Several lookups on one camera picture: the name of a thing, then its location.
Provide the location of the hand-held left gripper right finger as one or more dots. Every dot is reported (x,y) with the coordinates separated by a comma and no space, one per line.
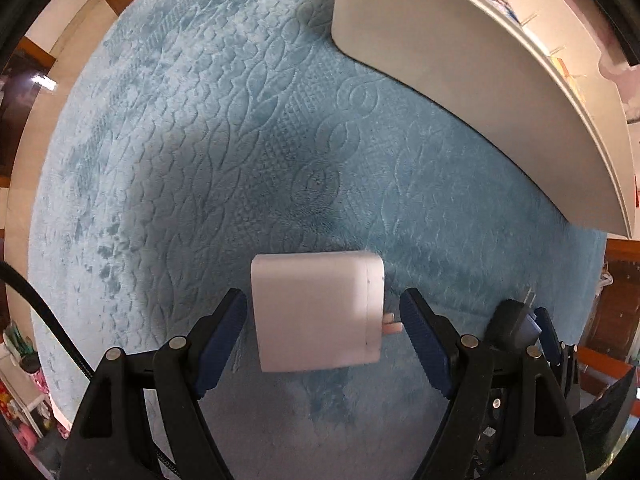
(425,340)

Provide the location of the long wooden cabinet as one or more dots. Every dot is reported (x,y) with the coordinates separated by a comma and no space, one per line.
(620,310)

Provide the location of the black charger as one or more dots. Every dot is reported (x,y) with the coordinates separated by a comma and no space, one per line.
(515,322)

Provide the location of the blue quilted blanket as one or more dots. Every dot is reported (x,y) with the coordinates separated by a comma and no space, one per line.
(200,160)

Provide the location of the white plastic bin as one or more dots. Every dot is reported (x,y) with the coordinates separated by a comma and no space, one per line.
(450,60)

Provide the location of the white charger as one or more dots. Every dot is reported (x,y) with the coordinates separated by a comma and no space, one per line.
(312,310)

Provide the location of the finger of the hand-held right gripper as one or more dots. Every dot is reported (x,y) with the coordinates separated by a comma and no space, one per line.
(548,332)

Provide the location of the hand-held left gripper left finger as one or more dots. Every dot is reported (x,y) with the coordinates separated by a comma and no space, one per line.
(222,340)

